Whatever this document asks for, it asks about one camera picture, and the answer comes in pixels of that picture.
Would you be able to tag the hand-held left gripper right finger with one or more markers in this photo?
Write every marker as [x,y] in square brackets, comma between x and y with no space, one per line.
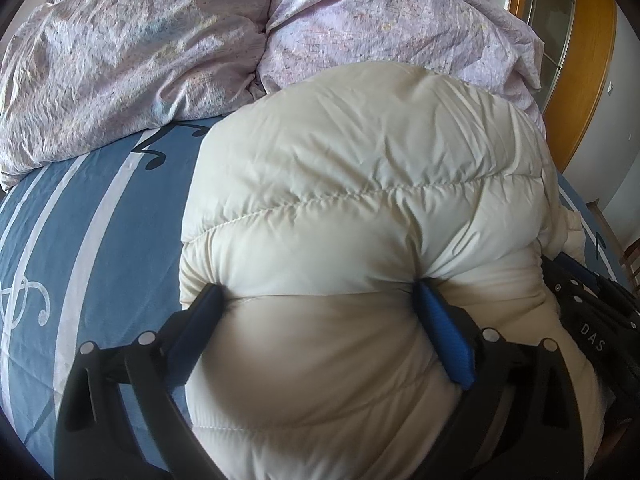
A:
[447,340]

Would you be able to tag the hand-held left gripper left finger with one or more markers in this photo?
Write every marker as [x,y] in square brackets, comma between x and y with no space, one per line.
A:
[192,340]

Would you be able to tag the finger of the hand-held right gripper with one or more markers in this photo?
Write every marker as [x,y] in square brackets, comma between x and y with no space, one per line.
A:
[570,262]

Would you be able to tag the cream quilted down jacket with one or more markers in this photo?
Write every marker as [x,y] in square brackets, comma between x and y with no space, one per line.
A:
[375,210]

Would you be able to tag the wooden chair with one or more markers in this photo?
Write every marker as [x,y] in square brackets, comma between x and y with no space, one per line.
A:
[631,265]

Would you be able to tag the blue striped bed sheet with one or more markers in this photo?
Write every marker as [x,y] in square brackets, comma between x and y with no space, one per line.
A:
[75,240]

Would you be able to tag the wooden wardrobe with glass door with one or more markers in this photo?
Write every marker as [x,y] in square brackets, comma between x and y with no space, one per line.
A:
[575,60]

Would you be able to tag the pink floral duvet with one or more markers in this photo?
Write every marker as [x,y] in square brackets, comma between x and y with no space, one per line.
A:
[150,50]

